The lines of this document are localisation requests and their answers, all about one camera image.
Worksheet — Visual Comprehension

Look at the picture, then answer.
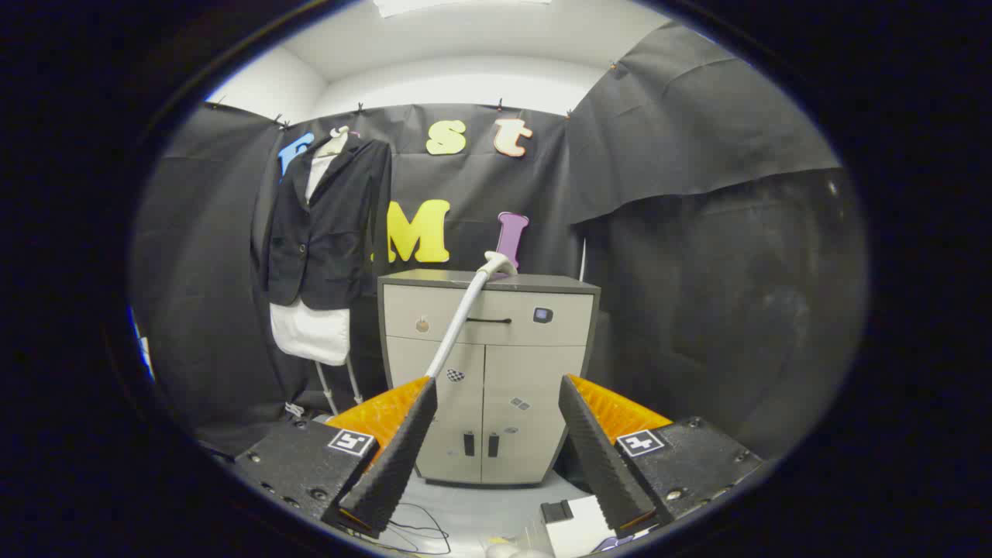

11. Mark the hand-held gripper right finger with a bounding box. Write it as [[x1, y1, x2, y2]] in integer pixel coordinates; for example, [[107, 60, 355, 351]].
[[558, 374, 764, 536]]

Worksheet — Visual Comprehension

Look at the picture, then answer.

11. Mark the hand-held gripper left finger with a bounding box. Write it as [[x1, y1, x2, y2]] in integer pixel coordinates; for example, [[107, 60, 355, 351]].
[[232, 376, 439, 539]]

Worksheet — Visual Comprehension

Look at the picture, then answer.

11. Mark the white shirt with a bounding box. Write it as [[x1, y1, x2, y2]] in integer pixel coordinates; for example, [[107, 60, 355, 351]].
[[269, 151, 351, 367]]

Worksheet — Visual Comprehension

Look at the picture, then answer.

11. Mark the white garment steamer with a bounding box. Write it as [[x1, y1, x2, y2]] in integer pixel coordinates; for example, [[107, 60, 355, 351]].
[[425, 250, 518, 381]]

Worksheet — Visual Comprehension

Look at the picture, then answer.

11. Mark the black suit jacket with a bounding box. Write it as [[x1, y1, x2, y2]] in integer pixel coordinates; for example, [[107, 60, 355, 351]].
[[260, 136, 394, 311]]

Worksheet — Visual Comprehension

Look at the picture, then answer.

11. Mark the white garment stand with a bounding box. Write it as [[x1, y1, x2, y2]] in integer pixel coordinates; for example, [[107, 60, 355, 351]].
[[312, 355, 365, 417]]

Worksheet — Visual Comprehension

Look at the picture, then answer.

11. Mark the cream clothes hanger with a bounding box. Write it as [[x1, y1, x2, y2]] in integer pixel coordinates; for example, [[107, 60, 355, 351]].
[[316, 126, 351, 158]]

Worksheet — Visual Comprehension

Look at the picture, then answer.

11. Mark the white box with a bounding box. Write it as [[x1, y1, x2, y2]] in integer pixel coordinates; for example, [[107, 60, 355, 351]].
[[540, 496, 621, 558]]

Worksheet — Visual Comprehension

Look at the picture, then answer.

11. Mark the grey cabinet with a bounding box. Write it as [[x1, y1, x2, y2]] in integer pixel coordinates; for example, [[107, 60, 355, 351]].
[[377, 269, 601, 487]]

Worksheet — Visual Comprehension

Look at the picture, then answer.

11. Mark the black backdrop cloth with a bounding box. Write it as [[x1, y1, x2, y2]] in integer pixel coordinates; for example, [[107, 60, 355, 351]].
[[132, 22, 869, 466]]

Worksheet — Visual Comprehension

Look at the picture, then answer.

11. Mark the black floor cable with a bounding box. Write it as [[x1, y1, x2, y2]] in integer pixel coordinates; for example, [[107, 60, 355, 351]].
[[384, 502, 452, 556]]

